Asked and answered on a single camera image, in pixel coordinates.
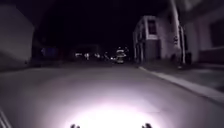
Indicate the robot's own part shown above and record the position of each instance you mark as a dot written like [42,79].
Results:
[75,126]
[147,126]

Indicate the pale concrete pavement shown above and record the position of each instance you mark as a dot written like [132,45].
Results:
[196,83]

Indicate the pale wall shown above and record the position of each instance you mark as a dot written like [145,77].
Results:
[15,36]

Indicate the grey asphalt road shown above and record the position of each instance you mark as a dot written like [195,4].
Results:
[100,90]

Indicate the pale building with windows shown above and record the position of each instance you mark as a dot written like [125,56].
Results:
[173,36]

